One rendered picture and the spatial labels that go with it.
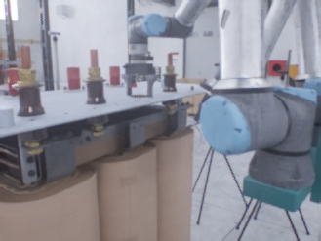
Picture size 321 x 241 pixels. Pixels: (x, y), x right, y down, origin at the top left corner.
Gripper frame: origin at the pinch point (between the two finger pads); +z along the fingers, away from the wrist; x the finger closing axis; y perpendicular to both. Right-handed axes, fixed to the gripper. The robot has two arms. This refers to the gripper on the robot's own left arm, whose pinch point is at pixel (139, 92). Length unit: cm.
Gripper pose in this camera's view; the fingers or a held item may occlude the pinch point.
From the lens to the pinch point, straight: 126.3
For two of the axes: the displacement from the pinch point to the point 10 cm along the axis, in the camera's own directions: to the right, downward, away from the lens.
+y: -5.6, 1.8, -8.1
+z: 0.0, 9.8, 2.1
